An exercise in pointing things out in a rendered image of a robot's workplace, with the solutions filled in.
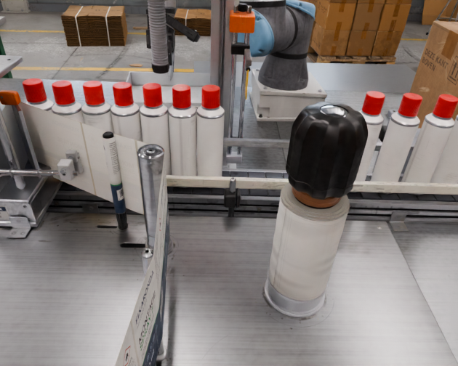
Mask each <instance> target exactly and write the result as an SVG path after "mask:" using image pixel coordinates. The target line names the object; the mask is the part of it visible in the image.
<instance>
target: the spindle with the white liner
mask: <svg viewBox="0 0 458 366"><path fill-rule="evenodd" d="M367 139H368V128H367V124H366V120H365V118H364V116H363V115H362V114H361V113H360V112H358V111H356V110H354V109H352V108H351V107H350V106H349V105H344V104H342V103H331V102H317V103H315V104H314V105H308V106H306V107H304V108H303V109H302V111H301V112H300V113H299V115H298V116H297V117H296V119H295V121H294V123H293V125H292V132H291V137H290V142H289V151H288V156H287V161H286V172H287V174H288V175H289V177H288V180H289V182H288V183H287V184H286V185H285V186H284V187H283V189H282V190H281V195H280V202H279V207H278V214H277V219H276V230H275V234H274V238H273V249H272V253H271V257H270V266H269V268H268V278H267V280H266V282H265V295H266V297H267V299H268V301H269V302H270V304H271V305H272V306H273V307H274V308H275V309H277V310H278V311H279V312H281V313H283V314H286V315H289V316H291V317H307V316H310V315H312V314H315V313H316V312H317V311H318V310H319V309H320V308H321V307H322V306H323V303H324V299H325V292H326V289H327V287H328V279H329V276H330V273H331V270H332V264H333V262H334V259H335V256H336V253H337V248H338V245H339V242H340V238H341V236H342V232H343V229H344V225H345V220H346V218H347V214H348V211H349V209H350V201H349V199H348V197H347V194H348V193H349V192H350V191H351V190H352V188H353V184H354V181H355V179H356V177H357V173H358V170H359V166H360V164H361V159H362V156H363V152H364V149H365V146H366V142H367Z"/></svg>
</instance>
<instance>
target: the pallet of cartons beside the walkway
mask: <svg viewBox="0 0 458 366"><path fill-rule="evenodd" d="M298 1H304V2H308V3H311V4H314V6H315V8H316V12H315V20H314V21H313V29H312V33H311V37H310V44H309V48H308V55H307V56H308V57H309V58H310V59H311V60H312V62H313V63H330V62H341V63H347V64H365V62H374V63H375V64H391V65H394V64H395V60H396V57H395V53H396V51H397V49H398V45H399V43H400V40H401V36H402V33H403V31H404V28H405V25H406V21H407V18H408V16H409V11H410V8H411V3H412V0H298ZM315 52H316V53H317V54H318V56H317V55H316V54H315Z"/></svg>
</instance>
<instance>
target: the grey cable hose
mask: <svg viewBox="0 0 458 366"><path fill-rule="evenodd" d="M165 11H166V10H165V1H164V0H148V14H149V15H148V16H149V25H150V26H149V27H150V43H151V54H152V63H151V65H152V70H153V72H154V73H158V74H163V73H168V72H169V63H168V49H167V36H166V20H165V19H166V18H165V17H166V15H165V14H166V12H165Z"/></svg>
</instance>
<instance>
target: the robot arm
mask: <svg viewBox="0 0 458 366"><path fill-rule="evenodd" d="M164 1H165V10H166V11H165V12H166V14H165V15H166V17H165V18H166V19H165V20H166V23H167V24H168V25H170V26H172V27H173V28H174V29H176V30H177V31H179V32H181V33H182V34H184V35H185V36H187V38H188V39H189V41H192V42H193V43H194V42H198V40H199V39H200V35H199V34H198V32H197V31H196V30H194V29H190V28H188V27H187V26H185V25H183V24H182V23H180V22H179V21H177V20H176V19H174V18H173V17H172V16H170V15H175V8H176V0H164ZM239 3H244V4H247V5H250V6H252V11H253V12H254V15H255V25H254V32H253V33H250V35H249V45H250V53H251V57H264V56H266V58H265V60H264V62H263V64H262V67H261V68H260V71H259V75H258V81H259V82H260V83H261V84H262V85H264V86H267V87H270V88H272V89H278V90H284V91H297V90H301V89H304V88H306V87H307V85H308V67H307V55H308V48H309V44H310V37H311V33H312V29H313V21H314V20H315V12H316V8H315V6H314V4H311V3H308V2H304V1H298V0H239ZM146 15H147V17H148V29H147V30H146V44H147V48H149V49H151V43H150V27H149V26H150V25H149V16H148V15H149V14H148V9H147V10H146ZM168 25H166V36H167V49H168V63H169V72H168V80H169V81H171V80H172V77H173V72H174V49H175V34H174V33H175V30H174V29H172V28H170V27H169V26H168ZM238 42H242V43H244V33H238Z"/></svg>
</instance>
